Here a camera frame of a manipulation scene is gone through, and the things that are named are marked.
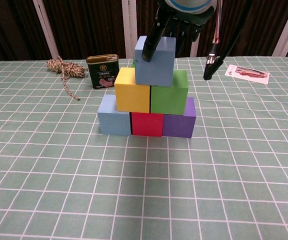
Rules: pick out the green checked tablecloth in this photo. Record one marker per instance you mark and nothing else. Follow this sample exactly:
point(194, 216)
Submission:
point(144, 200)

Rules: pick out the yellow foam cube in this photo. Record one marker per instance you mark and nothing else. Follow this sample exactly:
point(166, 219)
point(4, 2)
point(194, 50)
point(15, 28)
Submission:
point(131, 97)

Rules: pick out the pink foam cube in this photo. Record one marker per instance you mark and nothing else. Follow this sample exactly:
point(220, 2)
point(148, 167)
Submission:
point(147, 125)

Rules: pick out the green foam cube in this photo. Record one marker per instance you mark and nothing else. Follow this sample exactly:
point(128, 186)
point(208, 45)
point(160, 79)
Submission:
point(169, 100)

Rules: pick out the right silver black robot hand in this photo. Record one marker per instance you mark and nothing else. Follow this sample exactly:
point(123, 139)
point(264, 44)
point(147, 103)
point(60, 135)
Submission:
point(179, 16)

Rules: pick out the purple foam cube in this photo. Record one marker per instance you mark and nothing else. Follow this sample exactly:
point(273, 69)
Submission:
point(177, 126)

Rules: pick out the light blue foam cube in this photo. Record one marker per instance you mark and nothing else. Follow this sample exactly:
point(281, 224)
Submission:
point(114, 123)
point(156, 67)

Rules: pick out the white picture card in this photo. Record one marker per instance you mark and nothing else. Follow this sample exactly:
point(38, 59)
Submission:
point(246, 73)

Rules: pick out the dark green luncheon meat can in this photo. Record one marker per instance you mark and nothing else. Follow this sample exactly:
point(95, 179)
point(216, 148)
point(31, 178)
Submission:
point(102, 72)

